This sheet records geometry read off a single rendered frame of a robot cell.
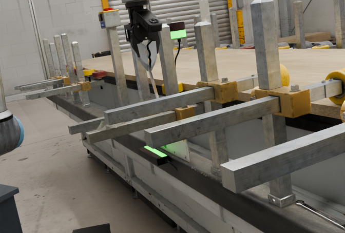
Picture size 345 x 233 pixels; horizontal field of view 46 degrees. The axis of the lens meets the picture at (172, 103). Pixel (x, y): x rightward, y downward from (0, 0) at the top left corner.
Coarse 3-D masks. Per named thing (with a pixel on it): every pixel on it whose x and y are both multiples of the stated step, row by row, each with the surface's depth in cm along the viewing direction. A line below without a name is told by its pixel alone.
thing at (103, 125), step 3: (102, 123) 121; (105, 123) 121; (120, 123) 121; (123, 123) 123; (99, 126) 121; (102, 126) 121; (105, 126) 118; (108, 126) 118; (111, 126) 119; (114, 126) 120; (117, 126) 120; (102, 129) 118; (105, 129) 118; (108, 129) 118
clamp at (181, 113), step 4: (176, 108) 128; (180, 108) 128; (184, 108) 127; (188, 108) 127; (192, 108) 127; (176, 112) 128; (180, 112) 126; (184, 112) 126; (188, 112) 127; (192, 112) 128; (176, 116) 129; (180, 116) 126; (184, 116) 126; (188, 116) 127; (192, 116) 128
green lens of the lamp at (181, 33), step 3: (180, 30) 129; (183, 30) 130; (171, 33) 129; (174, 33) 129; (177, 33) 129; (180, 33) 129; (183, 33) 130; (171, 36) 130; (174, 36) 129; (177, 36) 129; (180, 36) 129; (183, 36) 130
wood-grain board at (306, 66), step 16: (96, 64) 307; (112, 64) 286; (128, 64) 268; (160, 64) 238; (176, 64) 225; (192, 64) 214; (224, 64) 194; (240, 64) 185; (256, 64) 177; (288, 64) 164; (304, 64) 157; (320, 64) 152; (336, 64) 146; (160, 80) 176; (192, 80) 160; (304, 80) 127; (320, 80) 123; (240, 96) 124; (320, 112) 96; (336, 112) 92
